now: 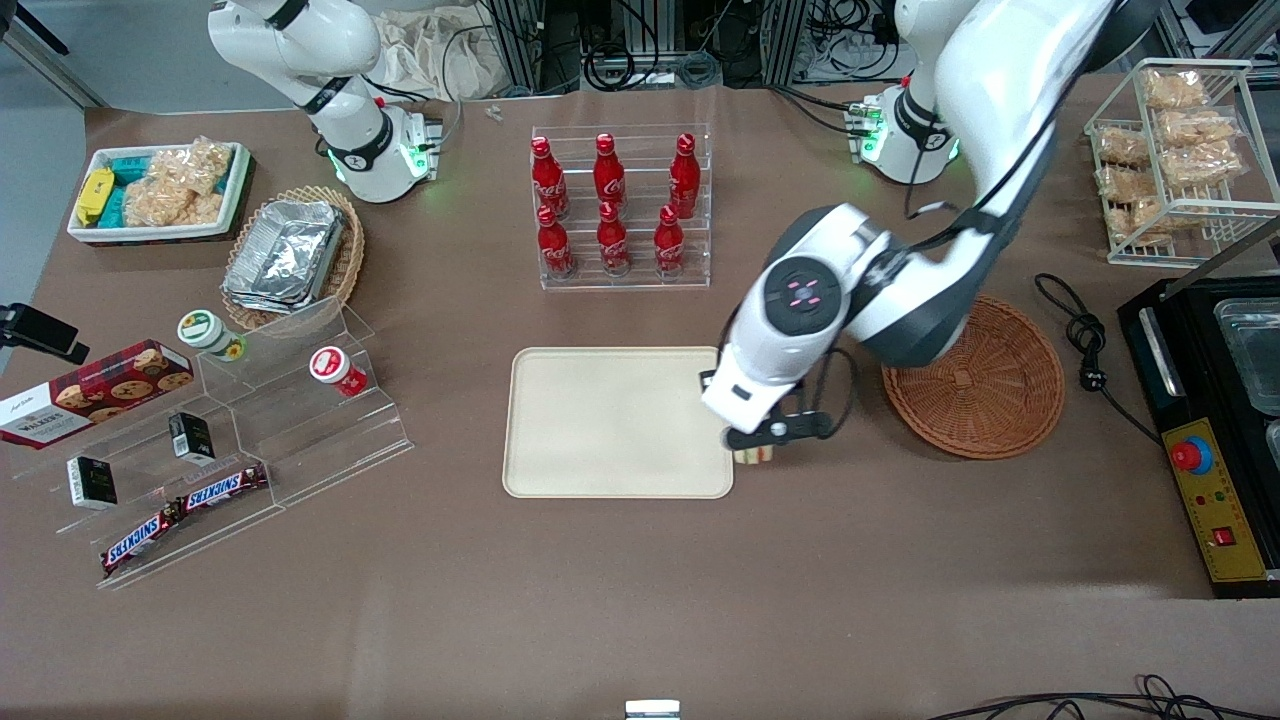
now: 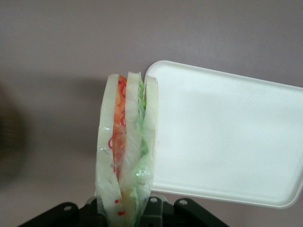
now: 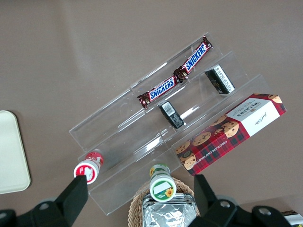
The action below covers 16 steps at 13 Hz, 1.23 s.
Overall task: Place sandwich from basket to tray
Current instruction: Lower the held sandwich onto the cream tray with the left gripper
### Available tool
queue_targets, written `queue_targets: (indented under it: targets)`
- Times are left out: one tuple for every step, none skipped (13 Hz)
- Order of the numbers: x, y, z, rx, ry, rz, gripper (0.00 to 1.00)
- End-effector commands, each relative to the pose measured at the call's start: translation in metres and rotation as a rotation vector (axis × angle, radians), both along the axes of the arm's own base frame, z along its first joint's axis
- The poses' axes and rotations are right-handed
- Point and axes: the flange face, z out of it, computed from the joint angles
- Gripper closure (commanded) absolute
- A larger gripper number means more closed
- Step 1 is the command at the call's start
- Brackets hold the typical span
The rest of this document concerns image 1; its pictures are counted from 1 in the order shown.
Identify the red tartan cookie box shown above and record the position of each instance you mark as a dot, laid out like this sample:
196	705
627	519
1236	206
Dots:
90	392

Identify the white rectangular bin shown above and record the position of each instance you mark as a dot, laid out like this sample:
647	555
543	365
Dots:
238	185

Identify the beige crumpled cloth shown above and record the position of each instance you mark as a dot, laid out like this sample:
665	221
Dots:
430	55

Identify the clear bag of rice crackers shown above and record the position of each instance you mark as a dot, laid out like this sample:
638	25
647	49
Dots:
195	165
165	205

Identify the bagged pastry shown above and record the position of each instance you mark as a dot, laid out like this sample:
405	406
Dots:
1174	88
1122	147
1138	222
1200	166
1128	184
1200	128

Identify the round brown wicker basket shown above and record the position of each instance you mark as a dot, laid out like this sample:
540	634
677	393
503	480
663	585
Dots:
985	390

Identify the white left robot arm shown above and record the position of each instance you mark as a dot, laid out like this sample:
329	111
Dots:
990	150

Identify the black appliance housing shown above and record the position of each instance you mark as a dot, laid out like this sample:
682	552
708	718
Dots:
1190	350

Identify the red cola bottle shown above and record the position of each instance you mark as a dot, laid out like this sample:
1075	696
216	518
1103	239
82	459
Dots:
555	248
549	182
684	180
613	245
669	245
609	175

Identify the yellow snack pack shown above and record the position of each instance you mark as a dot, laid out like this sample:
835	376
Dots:
95	195

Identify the clear acrylic bottle rack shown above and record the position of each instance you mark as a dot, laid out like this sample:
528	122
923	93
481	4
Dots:
620	282

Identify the clear acrylic stepped stand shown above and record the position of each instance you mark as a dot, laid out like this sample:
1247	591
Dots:
300	410

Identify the snickers chocolate bar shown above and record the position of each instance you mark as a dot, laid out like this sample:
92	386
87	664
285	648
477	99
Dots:
225	487
140	538

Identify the aluminium frame post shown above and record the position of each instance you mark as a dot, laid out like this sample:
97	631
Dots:
518	45
785	40

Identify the small black carton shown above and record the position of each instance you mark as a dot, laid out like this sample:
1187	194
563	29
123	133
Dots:
190	436
92	481

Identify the triangle sandwich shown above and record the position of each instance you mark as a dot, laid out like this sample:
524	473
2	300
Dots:
755	456

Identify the green lid yogurt cup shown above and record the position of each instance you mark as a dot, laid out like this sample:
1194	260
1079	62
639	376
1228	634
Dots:
208	333

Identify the oval light wicker basket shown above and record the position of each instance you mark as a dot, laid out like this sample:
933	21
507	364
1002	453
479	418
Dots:
347	260

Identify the red lid yogurt cup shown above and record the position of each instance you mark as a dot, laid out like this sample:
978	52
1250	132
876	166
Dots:
335	369

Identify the stack of foil trays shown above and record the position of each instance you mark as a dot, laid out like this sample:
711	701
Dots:
285	255

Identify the yellow emergency stop panel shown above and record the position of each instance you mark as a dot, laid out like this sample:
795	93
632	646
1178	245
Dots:
1220	510

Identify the teal snack pack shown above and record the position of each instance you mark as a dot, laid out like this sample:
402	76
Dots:
130	166
112	208

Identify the beige plastic tray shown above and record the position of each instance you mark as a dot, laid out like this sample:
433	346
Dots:
610	425

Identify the black clamp mount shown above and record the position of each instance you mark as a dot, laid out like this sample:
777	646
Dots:
40	333

